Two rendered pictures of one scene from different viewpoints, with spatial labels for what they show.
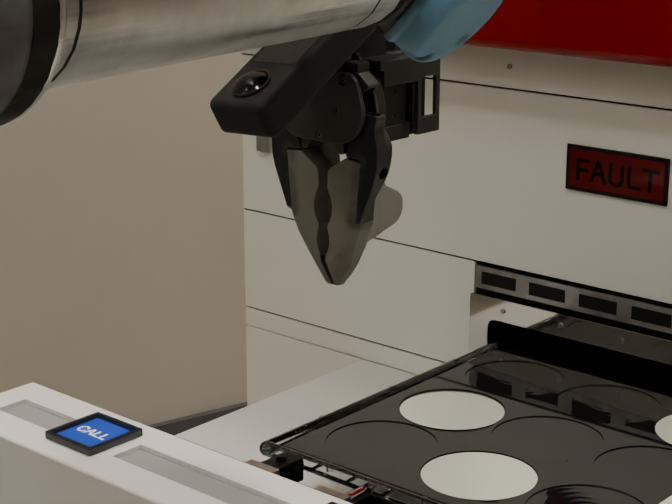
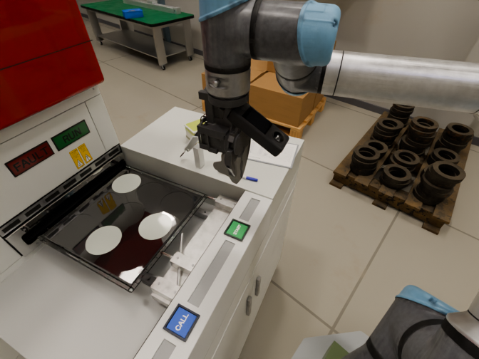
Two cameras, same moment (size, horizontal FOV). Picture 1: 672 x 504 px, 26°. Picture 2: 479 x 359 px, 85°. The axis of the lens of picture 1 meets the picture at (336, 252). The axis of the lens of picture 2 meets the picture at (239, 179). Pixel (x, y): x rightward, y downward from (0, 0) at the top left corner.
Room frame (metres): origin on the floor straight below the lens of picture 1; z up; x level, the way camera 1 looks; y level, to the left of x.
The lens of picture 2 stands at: (1.03, 0.41, 1.55)
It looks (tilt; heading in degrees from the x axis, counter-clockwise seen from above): 43 degrees down; 255
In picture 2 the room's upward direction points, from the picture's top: straight up
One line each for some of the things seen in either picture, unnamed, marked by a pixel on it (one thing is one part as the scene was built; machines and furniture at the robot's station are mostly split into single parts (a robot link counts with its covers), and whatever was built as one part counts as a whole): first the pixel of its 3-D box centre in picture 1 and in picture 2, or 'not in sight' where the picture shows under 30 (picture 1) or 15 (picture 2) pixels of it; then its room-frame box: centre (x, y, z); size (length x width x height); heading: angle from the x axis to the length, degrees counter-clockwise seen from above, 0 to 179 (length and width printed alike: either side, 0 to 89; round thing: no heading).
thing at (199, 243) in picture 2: not in sight; (202, 247); (1.03, -0.03, 0.87); 0.36 x 0.08 x 0.03; 49
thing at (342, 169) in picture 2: not in sight; (413, 146); (-0.90, -0.97, 0.23); 1.32 x 0.87 x 0.45; 34
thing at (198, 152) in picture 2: not in sight; (194, 149); (0.99, -0.31, 1.03); 0.06 x 0.04 x 0.13; 139
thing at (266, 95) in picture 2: not in sight; (265, 78); (-0.01, -2.31, 0.38); 1.37 x 1.04 x 0.77; 122
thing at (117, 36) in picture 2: not in sight; (136, 28); (1.43, -4.89, 0.39); 2.15 x 0.86 x 0.78; 124
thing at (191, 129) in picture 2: not in sight; (197, 132); (0.96, -0.45, 1.00); 0.07 x 0.07 x 0.07; 23
